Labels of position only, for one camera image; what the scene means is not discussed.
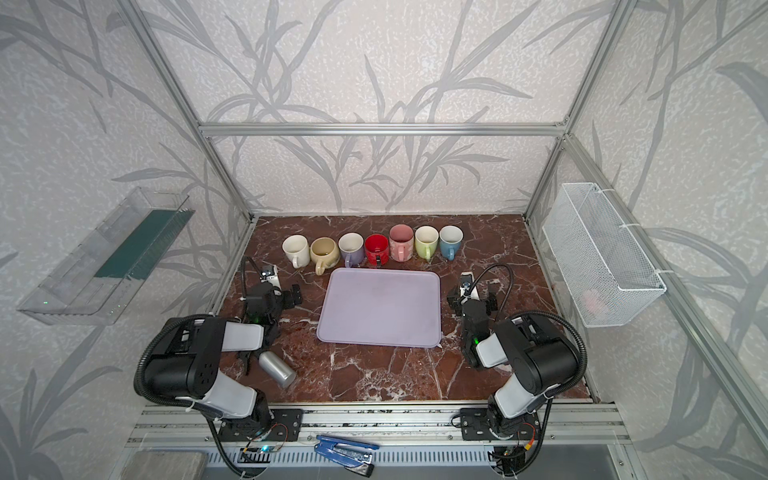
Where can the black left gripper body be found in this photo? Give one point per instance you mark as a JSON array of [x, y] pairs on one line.
[[264, 294]]

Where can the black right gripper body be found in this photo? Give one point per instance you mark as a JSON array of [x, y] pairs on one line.
[[472, 303]]

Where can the white mug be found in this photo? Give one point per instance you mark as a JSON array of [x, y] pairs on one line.
[[297, 250]]

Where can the blue mug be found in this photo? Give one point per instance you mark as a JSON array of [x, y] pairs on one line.
[[450, 241]]

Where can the light green mug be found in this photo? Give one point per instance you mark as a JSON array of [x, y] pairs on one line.
[[426, 240]]

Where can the purple mug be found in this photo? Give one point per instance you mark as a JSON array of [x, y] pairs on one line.
[[352, 250]]

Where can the pink patterned mug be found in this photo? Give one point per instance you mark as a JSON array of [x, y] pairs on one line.
[[401, 242]]

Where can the red mug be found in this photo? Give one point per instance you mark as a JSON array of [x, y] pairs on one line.
[[377, 250]]

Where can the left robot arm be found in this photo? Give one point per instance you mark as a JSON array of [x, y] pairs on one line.
[[181, 365]]

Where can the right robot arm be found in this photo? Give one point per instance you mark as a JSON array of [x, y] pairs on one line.
[[546, 354]]

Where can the silver metal can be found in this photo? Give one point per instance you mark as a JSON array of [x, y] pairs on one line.
[[277, 369]]

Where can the lavender plastic tray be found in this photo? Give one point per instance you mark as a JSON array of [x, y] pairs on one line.
[[382, 307]]

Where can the green circuit board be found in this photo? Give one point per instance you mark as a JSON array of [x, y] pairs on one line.
[[258, 454]]

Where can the blue stapler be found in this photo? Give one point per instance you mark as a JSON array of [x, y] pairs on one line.
[[355, 457]]

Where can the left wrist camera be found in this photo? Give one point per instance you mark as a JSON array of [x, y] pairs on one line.
[[269, 273]]

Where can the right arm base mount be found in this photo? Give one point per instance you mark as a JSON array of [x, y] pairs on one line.
[[489, 424]]

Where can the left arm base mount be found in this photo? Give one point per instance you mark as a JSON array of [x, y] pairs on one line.
[[282, 423]]

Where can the white wire basket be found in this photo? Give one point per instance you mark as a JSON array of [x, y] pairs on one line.
[[610, 278]]

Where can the aluminium frame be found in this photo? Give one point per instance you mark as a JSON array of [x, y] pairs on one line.
[[740, 390]]

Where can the clear plastic wall bin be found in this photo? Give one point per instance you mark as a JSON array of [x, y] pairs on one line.
[[94, 284]]

